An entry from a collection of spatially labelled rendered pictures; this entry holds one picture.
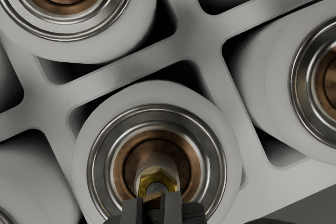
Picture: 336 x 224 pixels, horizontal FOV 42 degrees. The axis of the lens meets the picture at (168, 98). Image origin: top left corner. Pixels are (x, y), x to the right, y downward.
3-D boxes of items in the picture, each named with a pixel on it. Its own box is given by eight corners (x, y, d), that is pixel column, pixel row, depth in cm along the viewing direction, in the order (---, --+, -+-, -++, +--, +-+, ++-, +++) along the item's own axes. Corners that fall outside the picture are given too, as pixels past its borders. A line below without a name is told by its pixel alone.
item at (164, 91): (226, 145, 42) (277, 202, 24) (139, 196, 42) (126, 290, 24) (175, 59, 41) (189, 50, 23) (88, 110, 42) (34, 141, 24)
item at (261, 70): (244, 143, 42) (308, 197, 24) (205, 50, 42) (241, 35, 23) (336, 103, 42) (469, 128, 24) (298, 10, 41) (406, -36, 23)
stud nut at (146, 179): (171, 210, 21) (172, 216, 20) (136, 205, 21) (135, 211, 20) (178, 170, 21) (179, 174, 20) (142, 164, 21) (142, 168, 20)
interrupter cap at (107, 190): (250, 194, 24) (253, 198, 24) (133, 263, 24) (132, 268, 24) (182, 76, 24) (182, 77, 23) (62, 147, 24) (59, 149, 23)
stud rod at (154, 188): (165, 190, 22) (170, 252, 15) (145, 187, 22) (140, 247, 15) (168, 171, 22) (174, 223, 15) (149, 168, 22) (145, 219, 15)
